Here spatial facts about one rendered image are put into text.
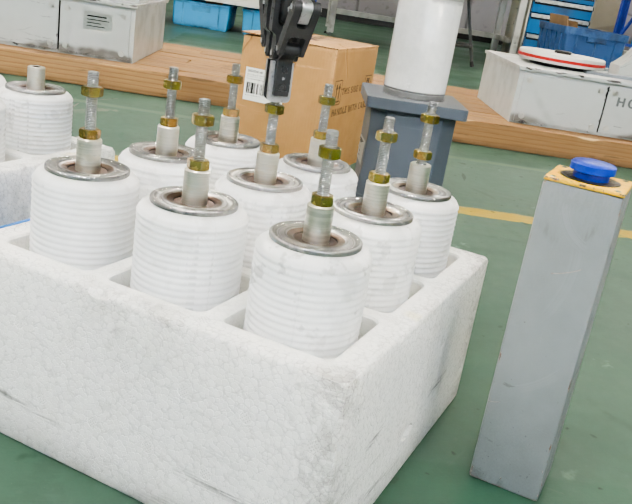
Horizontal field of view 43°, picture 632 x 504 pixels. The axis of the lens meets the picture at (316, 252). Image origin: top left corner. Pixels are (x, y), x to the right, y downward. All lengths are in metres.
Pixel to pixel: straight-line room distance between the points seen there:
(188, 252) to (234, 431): 0.15
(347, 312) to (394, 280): 0.11
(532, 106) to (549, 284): 2.05
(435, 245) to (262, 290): 0.26
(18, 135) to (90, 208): 0.39
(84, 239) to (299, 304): 0.22
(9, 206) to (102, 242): 0.31
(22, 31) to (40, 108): 1.73
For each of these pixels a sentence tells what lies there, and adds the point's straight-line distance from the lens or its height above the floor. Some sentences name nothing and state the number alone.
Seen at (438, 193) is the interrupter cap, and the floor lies 0.25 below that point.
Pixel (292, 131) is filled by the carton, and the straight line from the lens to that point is 1.86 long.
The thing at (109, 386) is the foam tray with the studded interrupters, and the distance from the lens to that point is 0.71.
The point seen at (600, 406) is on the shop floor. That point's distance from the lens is 1.08.
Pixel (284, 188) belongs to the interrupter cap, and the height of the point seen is 0.25.
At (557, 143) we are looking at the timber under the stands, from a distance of 2.75.
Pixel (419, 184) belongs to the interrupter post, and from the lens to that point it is 0.84.
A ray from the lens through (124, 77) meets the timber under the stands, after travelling 2.67.
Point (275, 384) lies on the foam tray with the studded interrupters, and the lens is 0.61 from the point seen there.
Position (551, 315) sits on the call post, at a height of 0.19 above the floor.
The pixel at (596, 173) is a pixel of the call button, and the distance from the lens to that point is 0.75.
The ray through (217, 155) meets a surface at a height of 0.24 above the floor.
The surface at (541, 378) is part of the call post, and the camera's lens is 0.79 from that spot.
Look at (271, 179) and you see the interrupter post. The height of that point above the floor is 0.26.
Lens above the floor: 0.45
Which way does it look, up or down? 19 degrees down
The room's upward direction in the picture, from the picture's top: 9 degrees clockwise
